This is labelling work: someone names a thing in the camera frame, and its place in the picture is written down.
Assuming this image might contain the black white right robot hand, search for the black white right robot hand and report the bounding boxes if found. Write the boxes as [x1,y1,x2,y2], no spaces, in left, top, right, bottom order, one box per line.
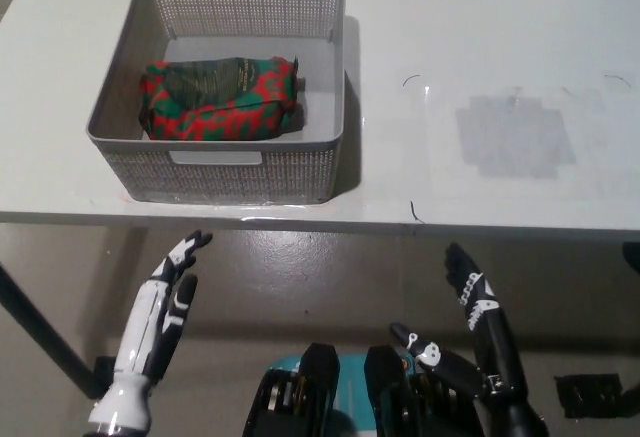
[388,241,527,411]

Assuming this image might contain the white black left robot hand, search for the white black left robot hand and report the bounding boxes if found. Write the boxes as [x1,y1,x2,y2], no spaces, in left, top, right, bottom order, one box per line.
[106,229,214,394]

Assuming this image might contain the red green coffee bean bag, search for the red green coffee bean bag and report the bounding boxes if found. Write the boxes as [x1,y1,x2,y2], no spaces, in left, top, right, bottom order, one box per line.
[136,55,307,142]

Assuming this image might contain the black metal table leg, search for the black metal table leg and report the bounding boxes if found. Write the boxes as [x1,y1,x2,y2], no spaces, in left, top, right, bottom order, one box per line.
[0,261,104,401]

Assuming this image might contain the dark object under table edge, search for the dark object under table edge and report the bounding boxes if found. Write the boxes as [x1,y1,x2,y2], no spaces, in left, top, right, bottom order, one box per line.
[621,241,640,275]

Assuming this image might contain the black teal robot body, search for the black teal robot body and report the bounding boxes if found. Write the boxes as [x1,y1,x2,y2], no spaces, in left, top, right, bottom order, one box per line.
[242,341,487,437]

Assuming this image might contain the grey tape patch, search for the grey tape patch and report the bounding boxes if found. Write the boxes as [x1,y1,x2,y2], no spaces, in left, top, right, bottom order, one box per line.
[453,93,577,181]

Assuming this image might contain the grey perforated plastic basket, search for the grey perforated plastic basket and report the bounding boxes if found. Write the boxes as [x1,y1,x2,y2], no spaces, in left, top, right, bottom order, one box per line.
[85,0,348,205]

